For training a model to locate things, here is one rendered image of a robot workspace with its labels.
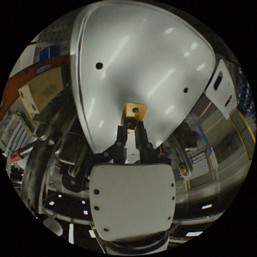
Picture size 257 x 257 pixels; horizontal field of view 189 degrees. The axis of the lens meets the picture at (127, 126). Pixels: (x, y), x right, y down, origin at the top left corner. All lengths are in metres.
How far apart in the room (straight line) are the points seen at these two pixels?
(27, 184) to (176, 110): 0.27
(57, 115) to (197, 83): 0.24
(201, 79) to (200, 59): 0.04
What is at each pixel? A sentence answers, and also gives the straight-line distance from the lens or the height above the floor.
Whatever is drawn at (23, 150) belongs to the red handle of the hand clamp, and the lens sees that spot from 0.19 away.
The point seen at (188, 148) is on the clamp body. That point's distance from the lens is 0.25.
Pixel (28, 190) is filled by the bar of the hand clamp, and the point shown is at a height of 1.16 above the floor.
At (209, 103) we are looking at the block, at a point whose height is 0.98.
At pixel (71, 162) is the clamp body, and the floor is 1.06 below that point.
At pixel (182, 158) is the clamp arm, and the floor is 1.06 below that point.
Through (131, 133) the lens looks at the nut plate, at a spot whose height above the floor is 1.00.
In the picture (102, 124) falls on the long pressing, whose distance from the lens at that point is 0.16.
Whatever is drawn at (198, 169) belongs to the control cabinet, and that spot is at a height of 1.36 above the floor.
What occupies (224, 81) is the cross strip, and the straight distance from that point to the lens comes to 0.23.
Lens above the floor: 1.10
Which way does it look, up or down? 40 degrees down
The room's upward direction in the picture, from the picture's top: 179 degrees clockwise
